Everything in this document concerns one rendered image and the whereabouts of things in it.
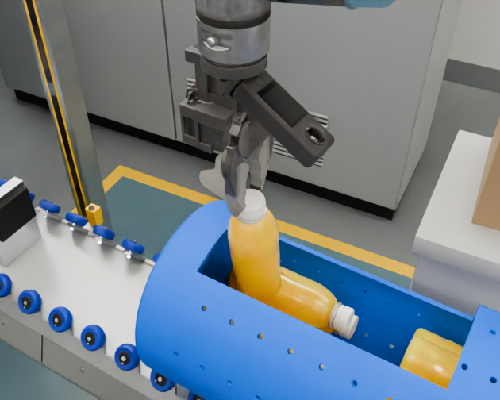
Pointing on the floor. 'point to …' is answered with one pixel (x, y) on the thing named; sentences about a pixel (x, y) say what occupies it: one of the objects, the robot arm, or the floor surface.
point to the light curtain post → (66, 101)
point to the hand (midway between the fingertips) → (250, 200)
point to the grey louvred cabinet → (172, 14)
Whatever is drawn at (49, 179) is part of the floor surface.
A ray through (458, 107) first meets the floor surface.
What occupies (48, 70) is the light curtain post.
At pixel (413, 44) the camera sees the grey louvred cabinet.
